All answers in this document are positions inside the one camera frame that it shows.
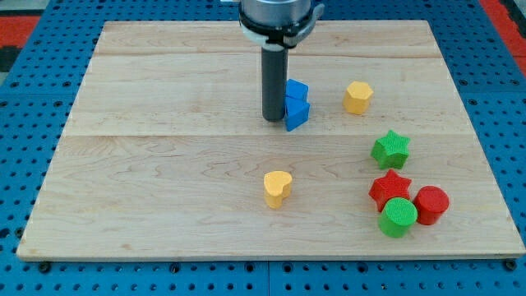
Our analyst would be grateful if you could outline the red star block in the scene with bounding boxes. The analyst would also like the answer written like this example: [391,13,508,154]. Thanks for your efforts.
[368,169,412,212]

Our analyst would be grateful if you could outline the blue triangle block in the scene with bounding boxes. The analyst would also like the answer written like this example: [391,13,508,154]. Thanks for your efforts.
[285,97,311,132]

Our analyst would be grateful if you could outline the red cylinder block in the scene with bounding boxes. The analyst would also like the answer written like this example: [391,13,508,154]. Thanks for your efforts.
[413,186,450,225]

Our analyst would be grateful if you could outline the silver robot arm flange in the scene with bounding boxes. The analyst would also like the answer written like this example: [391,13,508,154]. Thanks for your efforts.
[238,0,325,52]

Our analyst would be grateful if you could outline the yellow heart block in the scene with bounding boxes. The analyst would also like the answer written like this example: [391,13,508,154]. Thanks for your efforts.
[264,171,293,209]

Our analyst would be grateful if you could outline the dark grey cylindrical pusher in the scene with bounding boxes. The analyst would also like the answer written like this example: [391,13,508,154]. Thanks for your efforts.
[261,49,288,122]

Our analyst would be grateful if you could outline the blue cube block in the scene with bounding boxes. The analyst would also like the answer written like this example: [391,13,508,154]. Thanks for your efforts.
[286,79,309,102]

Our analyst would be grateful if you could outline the green star block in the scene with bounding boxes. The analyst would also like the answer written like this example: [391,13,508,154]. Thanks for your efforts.
[371,130,411,169]

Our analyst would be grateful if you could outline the light wooden board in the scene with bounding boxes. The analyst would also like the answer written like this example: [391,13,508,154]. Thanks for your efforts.
[16,21,525,261]

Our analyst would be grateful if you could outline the yellow hexagon block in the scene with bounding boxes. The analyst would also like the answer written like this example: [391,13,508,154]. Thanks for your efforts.
[343,81,374,115]

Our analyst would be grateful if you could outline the green cylinder block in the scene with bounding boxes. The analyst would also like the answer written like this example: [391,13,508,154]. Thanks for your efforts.
[378,197,418,238]

